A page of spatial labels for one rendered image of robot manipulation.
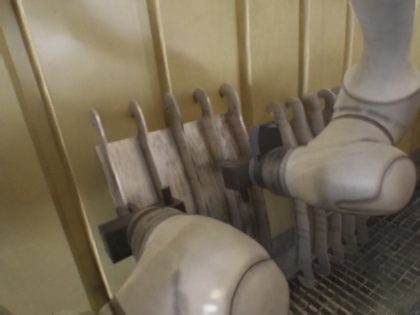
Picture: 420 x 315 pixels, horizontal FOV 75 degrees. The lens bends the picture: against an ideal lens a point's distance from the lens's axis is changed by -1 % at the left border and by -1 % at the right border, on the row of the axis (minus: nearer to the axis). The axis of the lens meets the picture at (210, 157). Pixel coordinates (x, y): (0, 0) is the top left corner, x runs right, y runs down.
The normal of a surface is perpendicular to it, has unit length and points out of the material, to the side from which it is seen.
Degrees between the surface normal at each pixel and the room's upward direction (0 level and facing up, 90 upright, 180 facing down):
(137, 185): 67
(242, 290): 59
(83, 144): 90
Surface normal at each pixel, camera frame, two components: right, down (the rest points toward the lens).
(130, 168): 0.47, -0.18
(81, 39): 0.57, 0.25
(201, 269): -0.45, -0.62
